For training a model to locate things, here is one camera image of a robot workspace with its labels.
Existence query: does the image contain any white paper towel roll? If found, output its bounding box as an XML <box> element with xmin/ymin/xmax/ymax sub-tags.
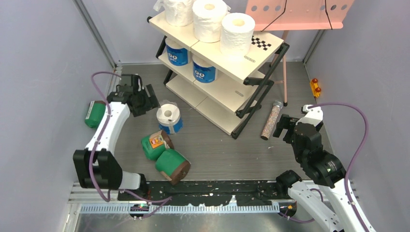
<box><xmin>220</xmin><ymin>13</ymin><xmax>256</xmax><ymax>57</ymax></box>
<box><xmin>192</xmin><ymin>0</ymin><xmax>231</xmax><ymax>43</ymax></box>
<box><xmin>153</xmin><ymin>0</ymin><xmax>195</xmax><ymax>27</ymax></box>

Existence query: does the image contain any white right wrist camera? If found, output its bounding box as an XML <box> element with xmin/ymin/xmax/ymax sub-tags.
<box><xmin>298</xmin><ymin>104</ymin><xmax>323</xmax><ymax>126</ymax></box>

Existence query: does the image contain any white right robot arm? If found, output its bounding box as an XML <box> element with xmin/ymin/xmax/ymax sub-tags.
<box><xmin>273</xmin><ymin>113</ymin><xmax>375</xmax><ymax>232</ymax></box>

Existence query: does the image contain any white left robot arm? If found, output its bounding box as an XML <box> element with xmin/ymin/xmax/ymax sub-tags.
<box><xmin>73</xmin><ymin>73</ymin><xmax>159</xmax><ymax>202</ymax></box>

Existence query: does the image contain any cream three-tier shelf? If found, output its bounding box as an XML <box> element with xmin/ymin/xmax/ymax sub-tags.
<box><xmin>147</xmin><ymin>13</ymin><xmax>289</xmax><ymax>138</ymax></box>

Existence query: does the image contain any pink music stand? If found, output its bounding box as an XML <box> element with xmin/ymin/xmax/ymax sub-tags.
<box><xmin>245</xmin><ymin>0</ymin><xmax>355</xmax><ymax>107</ymax></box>

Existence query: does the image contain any green package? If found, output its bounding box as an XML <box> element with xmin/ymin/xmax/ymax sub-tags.
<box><xmin>155</xmin><ymin>148</ymin><xmax>191</xmax><ymax>186</ymax></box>
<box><xmin>85</xmin><ymin>101</ymin><xmax>106</xmax><ymax>129</ymax></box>
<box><xmin>141</xmin><ymin>130</ymin><xmax>175</xmax><ymax>160</ymax></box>

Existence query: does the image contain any yellow toy with orange balls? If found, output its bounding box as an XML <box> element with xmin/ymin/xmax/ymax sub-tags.
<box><xmin>309</xmin><ymin>78</ymin><xmax>322</xmax><ymax>98</ymax></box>

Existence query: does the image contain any glitter microphone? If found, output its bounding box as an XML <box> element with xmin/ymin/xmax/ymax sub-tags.
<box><xmin>260</xmin><ymin>101</ymin><xmax>283</xmax><ymax>140</ymax></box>

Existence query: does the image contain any blue paper towel roll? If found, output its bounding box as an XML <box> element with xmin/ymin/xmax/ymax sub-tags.
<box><xmin>165</xmin><ymin>37</ymin><xmax>191</xmax><ymax>66</ymax></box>
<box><xmin>156</xmin><ymin>100</ymin><xmax>183</xmax><ymax>134</ymax></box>
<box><xmin>192</xmin><ymin>55</ymin><xmax>218</xmax><ymax>83</ymax></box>

